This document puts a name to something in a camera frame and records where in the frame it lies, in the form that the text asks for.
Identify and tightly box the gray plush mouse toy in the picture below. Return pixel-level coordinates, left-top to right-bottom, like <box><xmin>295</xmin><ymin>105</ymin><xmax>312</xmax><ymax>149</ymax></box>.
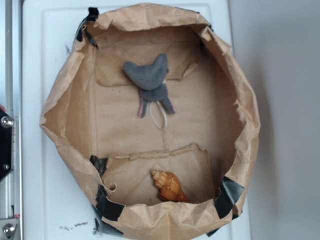
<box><xmin>123</xmin><ymin>53</ymin><xmax>176</xmax><ymax>130</ymax></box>

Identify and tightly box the brown paper bag bin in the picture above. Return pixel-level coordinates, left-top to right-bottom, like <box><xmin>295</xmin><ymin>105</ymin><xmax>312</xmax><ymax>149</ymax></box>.
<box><xmin>40</xmin><ymin>3</ymin><xmax>261</xmax><ymax>240</ymax></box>

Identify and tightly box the orange spiral seashell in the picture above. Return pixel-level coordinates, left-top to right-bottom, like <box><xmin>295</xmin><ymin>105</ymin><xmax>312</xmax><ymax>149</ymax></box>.
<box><xmin>150</xmin><ymin>169</ymin><xmax>191</xmax><ymax>203</ymax></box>

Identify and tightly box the black tape bottom right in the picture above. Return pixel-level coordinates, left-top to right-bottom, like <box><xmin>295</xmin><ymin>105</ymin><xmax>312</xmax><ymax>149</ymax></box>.
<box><xmin>206</xmin><ymin>176</ymin><xmax>247</xmax><ymax>237</ymax></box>

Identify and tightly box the black tape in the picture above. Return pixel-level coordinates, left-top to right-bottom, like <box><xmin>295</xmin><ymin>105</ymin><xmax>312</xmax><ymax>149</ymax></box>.
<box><xmin>89</xmin><ymin>154</ymin><xmax>125</xmax><ymax>236</ymax></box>
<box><xmin>206</xmin><ymin>176</ymin><xmax>247</xmax><ymax>237</ymax></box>
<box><xmin>75</xmin><ymin>7</ymin><xmax>100</xmax><ymax>48</ymax></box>

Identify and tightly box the black tape bottom left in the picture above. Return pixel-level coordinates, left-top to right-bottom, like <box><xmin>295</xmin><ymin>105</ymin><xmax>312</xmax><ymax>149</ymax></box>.
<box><xmin>89</xmin><ymin>154</ymin><xmax>125</xmax><ymax>236</ymax></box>

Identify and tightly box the black tape top left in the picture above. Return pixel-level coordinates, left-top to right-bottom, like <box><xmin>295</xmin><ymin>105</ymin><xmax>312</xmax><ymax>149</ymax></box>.
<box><xmin>75</xmin><ymin>7</ymin><xmax>100</xmax><ymax>48</ymax></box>

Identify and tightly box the white plastic tray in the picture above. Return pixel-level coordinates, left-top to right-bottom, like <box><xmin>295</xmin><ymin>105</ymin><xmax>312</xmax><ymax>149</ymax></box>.
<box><xmin>21</xmin><ymin>0</ymin><xmax>252</xmax><ymax>240</ymax></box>

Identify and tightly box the black metal bracket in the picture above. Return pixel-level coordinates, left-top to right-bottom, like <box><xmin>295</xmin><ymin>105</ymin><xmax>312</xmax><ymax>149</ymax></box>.
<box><xmin>0</xmin><ymin>104</ymin><xmax>14</xmax><ymax>181</ymax></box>

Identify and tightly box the aluminium rail frame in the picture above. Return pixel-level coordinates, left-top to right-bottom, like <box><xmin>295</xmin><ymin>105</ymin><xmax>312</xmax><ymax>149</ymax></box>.
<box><xmin>0</xmin><ymin>0</ymin><xmax>24</xmax><ymax>240</ymax></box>

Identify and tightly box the silver corner bracket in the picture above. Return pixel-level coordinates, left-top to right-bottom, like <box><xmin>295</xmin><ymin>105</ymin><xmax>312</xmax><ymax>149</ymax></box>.
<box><xmin>0</xmin><ymin>218</ymin><xmax>21</xmax><ymax>240</ymax></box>

